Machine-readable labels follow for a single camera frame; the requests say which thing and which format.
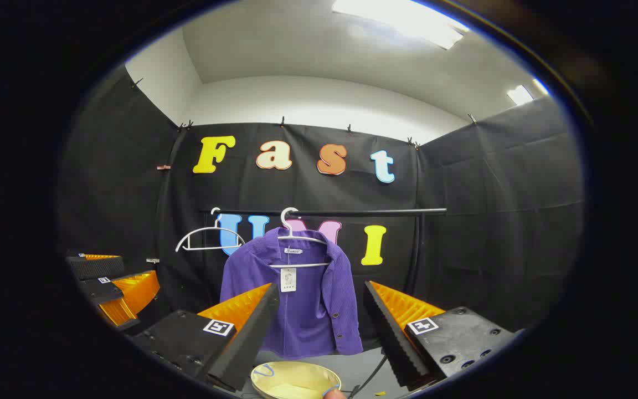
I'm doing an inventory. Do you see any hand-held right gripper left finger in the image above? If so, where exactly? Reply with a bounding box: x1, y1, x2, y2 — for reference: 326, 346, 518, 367
131, 283, 280, 392

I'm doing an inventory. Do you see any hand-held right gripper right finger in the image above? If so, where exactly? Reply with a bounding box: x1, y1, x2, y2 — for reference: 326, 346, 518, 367
364, 281, 519, 388

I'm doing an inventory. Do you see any cream fabric laundry hamper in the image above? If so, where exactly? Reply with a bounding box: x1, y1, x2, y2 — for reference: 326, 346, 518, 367
250, 361, 343, 399

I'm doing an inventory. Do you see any purple corduroy shirt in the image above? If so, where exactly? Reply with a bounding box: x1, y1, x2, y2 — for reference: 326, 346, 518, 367
220, 227, 364, 359

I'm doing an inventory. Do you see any white plastic hanger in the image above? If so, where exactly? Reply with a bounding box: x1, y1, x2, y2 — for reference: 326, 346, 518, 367
175, 207, 246, 253
269, 207, 331, 270

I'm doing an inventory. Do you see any black clothes rack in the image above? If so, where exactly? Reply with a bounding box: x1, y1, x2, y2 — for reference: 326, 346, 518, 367
203, 207, 447, 294

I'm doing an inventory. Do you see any black backdrop cloth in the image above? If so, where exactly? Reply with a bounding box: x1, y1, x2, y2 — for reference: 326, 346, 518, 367
59, 66, 584, 344

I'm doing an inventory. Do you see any small ceiling light panel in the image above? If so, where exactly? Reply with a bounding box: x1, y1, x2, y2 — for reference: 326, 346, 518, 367
506, 78, 550, 106

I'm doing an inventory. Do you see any large ceiling light panel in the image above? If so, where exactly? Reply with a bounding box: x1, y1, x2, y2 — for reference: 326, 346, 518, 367
331, 0, 471, 51

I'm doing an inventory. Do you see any black cable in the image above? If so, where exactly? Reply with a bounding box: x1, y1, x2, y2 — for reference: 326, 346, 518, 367
351, 354, 390, 398

